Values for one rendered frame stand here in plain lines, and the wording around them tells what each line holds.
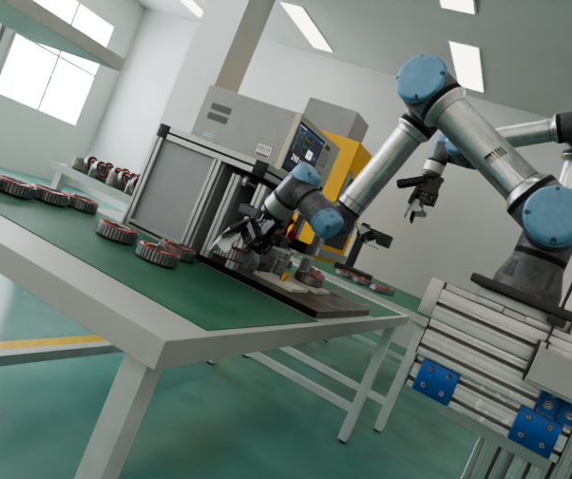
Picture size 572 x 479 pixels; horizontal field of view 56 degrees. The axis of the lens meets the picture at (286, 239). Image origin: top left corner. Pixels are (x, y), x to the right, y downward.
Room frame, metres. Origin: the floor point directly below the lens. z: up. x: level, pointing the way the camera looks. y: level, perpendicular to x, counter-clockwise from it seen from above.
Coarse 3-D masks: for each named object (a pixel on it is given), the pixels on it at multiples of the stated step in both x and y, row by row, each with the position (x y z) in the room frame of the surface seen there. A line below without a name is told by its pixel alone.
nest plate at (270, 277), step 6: (258, 276) 1.75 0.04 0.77; (264, 276) 1.74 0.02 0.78; (270, 276) 1.78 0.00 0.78; (276, 276) 1.86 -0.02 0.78; (276, 282) 1.72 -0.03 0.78; (282, 282) 1.74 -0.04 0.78; (288, 282) 1.81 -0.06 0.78; (288, 288) 1.71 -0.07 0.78; (294, 288) 1.72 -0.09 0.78; (300, 288) 1.79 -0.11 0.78
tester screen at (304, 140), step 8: (304, 128) 1.83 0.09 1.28; (296, 136) 1.80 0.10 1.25; (304, 136) 1.85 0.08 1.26; (312, 136) 1.90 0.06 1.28; (296, 144) 1.82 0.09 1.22; (304, 144) 1.87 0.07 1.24; (312, 144) 1.93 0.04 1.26; (320, 144) 1.99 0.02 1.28; (288, 152) 1.79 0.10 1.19; (296, 152) 1.84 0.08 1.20; (304, 152) 1.89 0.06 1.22; (312, 152) 1.95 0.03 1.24; (288, 160) 1.81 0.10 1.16; (304, 160) 1.92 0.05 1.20; (288, 168) 1.83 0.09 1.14
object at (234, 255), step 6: (234, 246) 1.55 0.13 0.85; (216, 252) 1.46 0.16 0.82; (222, 252) 1.46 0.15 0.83; (234, 252) 1.45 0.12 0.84; (240, 252) 1.46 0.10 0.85; (246, 252) 1.49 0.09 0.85; (228, 258) 1.45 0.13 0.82; (234, 258) 1.45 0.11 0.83; (240, 258) 1.47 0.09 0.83; (246, 258) 1.48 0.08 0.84
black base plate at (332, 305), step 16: (224, 272) 1.66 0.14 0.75; (240, 272) 1.67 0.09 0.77; (288, 272) 2.26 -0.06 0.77; (256, 288) 1.61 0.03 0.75; (272, 288) 1.61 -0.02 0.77; (288, 304) 1.56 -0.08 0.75; (304, 304) 1.56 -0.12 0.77; (320, 304) 1.70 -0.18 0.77; (336, 304) 1.86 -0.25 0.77; (352, 304) 2.05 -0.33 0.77
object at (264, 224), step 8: (264, 208) 1.39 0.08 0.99; (264, 216) 1.42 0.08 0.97; (272, 216) 1.39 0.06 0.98; (248, 224) 1.42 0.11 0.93; (256, 224) 1.43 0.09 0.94; (264, 224) 1.40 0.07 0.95; (272, 224) 1.38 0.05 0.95; (280, 224) 1.40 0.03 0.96; (240, 232) 1.47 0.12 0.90; (248, 232) 1.43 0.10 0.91; (256, 232) 1.40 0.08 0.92; (264, 232) 1.39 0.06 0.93; (272, 232) 1.40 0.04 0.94; (248, 240) 1.42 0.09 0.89; (256, 240) 1.41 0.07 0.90; (264, 240) 1.41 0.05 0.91; (272, 240) 1.44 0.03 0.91; (256, 248) 1.43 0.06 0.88; (264, 248) 1.43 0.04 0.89
